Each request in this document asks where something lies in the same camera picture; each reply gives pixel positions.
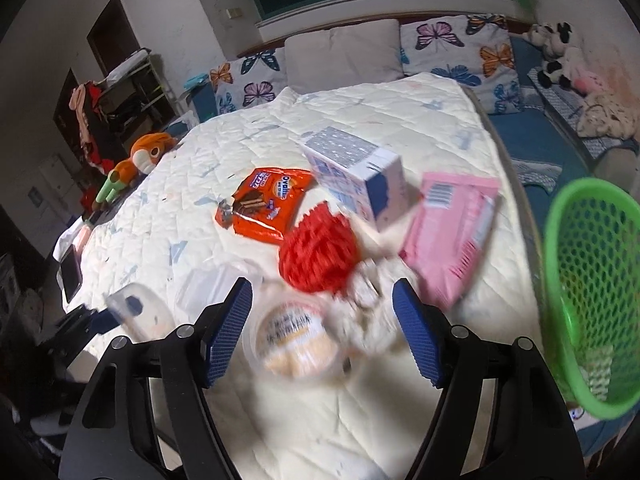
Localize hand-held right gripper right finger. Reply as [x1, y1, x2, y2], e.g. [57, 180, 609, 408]
[392, 279, 586, 480]

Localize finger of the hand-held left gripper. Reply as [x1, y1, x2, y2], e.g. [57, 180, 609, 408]
[39, 296, 145, 361]

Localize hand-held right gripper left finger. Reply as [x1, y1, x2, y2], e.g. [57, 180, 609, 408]
[59, 277, 253, 480]

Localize clear plastic lid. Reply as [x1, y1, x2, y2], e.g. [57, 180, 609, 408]
[105, 282, 176, 343]

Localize round plastic cup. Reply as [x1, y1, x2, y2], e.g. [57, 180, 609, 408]
[247, 292, 346, 378]

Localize orange snack packet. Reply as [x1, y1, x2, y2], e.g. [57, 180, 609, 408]
[215, 166, 316, 247]

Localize green mesh basket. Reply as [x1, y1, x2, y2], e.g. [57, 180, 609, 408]
[542, 177, 640, 421]

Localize white and blue carton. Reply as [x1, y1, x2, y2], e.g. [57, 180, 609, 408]
[301, 126, 405, 233]

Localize crumpled white tissue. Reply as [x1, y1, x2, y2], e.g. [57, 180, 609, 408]
[325, 255, 416, 356]

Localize clear plastic container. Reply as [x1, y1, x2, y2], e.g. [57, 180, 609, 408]
[175, 260, 263, 317]

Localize black tablet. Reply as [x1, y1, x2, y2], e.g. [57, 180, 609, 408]
[57, 255, 83, 303]

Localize pink packet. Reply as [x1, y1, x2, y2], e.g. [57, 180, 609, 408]
[399, 171, 501, 311]

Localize red mesh ball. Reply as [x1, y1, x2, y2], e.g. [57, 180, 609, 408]
[278, 201, 363, 295]

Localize white cabinet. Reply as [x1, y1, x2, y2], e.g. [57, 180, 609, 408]
[30, 155, 71, 206]

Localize orange plush toy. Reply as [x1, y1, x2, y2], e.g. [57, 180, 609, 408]
[95, 132, 178, 206]

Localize crumpled white paper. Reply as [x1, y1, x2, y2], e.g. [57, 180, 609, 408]
[582, 345, 615, 402]

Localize hanging clothes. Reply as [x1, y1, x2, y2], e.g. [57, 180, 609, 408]
[69, 80, 118, 171]

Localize blue patterned cloth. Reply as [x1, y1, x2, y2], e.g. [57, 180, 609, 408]
[515, 160, 566, 196]

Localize blue box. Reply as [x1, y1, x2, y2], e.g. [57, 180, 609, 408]
[192, 82, 218, 123]

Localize metal shelf rack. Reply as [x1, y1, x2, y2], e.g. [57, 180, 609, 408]
[97, 50, 176, 136]

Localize white quilted blanket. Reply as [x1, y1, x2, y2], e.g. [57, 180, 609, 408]
[52, 72, 551, 480]

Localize butterfly print pillow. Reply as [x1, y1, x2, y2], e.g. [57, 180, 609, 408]
[400, 12, 523, 115]
[209, 49, 288, 116]

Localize blue checked cloth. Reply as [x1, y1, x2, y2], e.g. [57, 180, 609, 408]
[527, 67, 638, 161]

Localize grey pillow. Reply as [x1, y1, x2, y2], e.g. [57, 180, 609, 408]
[284, 19, 403, 95]

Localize spotted cream cloth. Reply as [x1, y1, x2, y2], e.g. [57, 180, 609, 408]
[577, 87, 640, 138]

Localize pink plush toy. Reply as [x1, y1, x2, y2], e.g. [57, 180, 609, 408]
[570, 67, 608, 96]

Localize black and white plush toy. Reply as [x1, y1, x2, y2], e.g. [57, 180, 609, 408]
[525, 22, 583, 88]

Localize wooden headboard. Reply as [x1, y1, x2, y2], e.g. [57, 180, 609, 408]
[237, 12, 531, 58]

